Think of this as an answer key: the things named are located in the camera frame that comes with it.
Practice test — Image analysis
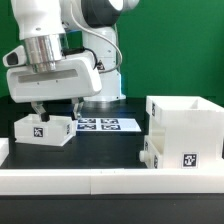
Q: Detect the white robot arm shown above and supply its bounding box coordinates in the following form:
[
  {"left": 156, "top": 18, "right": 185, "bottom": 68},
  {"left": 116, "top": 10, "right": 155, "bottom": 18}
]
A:
[{"left": 3, "top": 0, "right": 139, "bottom": 122}]

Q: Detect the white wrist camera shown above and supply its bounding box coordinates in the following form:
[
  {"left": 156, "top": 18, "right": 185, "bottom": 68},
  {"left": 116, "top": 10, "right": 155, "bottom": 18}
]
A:
[{"left": 3, "top": 45, "right": 27, "bottom": 67}]

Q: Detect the white front drawer tray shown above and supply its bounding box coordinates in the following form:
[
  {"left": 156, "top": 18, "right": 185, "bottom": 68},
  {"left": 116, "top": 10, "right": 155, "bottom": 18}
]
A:
[{"left": 139, "top": 136, "right": 163, "bottom": 169}]

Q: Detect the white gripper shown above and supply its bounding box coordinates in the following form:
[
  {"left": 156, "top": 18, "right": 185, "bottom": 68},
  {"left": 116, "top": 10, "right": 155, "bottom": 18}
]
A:
[{"left": 7, "top": 51, "right": 102, "bottom": 122}]

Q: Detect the white drawer cabinet box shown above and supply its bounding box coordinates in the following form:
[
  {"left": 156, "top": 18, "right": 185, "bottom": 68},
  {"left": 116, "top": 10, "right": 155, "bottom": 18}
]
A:
[{"left": 145, "top": 96, "right": 224, "bottom": 169}]

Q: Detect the white drawer tray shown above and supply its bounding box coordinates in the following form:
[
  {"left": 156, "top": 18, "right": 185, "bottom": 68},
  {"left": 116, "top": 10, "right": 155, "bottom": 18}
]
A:
[
  {"left": 14, "top": 114, "right": 77, "bottom": 146},
  {"left": 139, "top": 136, "right": 163, "bottom": 169}
]

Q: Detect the white cable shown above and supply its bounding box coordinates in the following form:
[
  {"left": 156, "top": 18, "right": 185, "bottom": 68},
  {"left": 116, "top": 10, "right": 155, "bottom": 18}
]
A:
[{"left": 69, "top": 0, "right": 124, "bottom": 75}]

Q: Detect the white front rail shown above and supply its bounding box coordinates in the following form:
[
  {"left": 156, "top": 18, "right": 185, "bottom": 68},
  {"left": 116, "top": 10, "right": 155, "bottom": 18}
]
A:
[{"left": 0, "top": 137, "right": 224, "bottom": 196}]

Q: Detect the white marker sheet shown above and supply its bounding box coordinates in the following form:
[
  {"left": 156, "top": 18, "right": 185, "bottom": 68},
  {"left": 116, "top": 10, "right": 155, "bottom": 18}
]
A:
[{"left": 76, "top": 118, "right": 141, "bottom": 132}]

